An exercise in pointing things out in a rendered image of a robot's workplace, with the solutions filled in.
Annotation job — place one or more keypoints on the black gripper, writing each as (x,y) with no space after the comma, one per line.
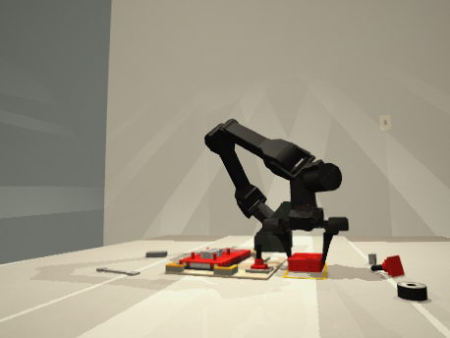
(279,227)

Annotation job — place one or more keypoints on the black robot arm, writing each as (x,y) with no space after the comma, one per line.
(281,158)

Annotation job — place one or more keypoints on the black toy tyre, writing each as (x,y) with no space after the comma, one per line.
(412,291)

